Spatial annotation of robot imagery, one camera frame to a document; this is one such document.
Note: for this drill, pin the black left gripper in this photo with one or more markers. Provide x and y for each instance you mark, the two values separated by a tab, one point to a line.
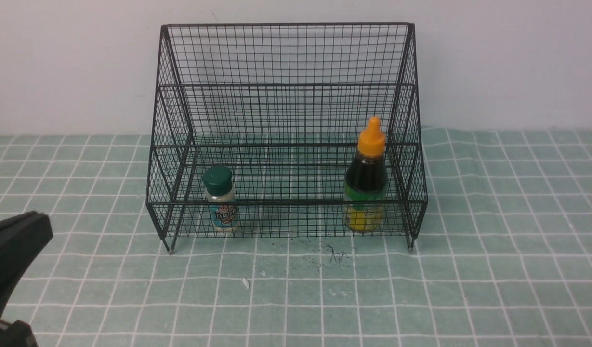
22	239

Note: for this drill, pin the seasoning shaker green cap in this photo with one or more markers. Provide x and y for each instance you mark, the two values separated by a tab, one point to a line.
220	192

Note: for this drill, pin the soy sauce bottle orange cap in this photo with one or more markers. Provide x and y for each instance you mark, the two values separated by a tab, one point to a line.
366	181

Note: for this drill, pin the green checkered tablecloth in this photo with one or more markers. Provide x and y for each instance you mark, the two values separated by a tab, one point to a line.
504	258

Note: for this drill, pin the black wire mesh shelf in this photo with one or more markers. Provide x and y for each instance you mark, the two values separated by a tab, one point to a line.
282	106

